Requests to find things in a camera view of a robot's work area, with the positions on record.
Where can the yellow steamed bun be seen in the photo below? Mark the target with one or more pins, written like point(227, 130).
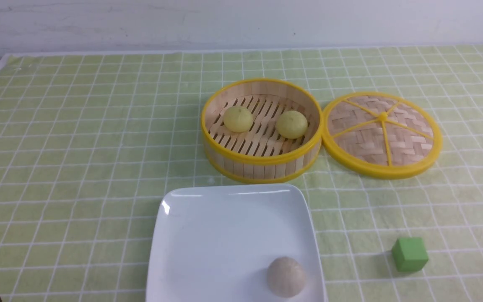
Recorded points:
point(291, 124)
point(238, 119)

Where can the white square plate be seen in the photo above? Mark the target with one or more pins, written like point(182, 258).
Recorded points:
point(214, 244)

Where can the grey brown steamed bun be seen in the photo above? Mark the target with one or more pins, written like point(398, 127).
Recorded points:
point(285, 277)

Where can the yellow rimmed bamboo steamer basket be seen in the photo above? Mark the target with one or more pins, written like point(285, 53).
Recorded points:
point(261, 155)

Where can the yellow rimmed bamboo steamer lid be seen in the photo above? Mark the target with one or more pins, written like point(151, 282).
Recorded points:
point(380, 135)

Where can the green checkered tablecloth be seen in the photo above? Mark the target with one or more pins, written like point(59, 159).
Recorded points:
point(89, 145)

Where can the green cube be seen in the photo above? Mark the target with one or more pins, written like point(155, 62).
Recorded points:
point(409, 254)

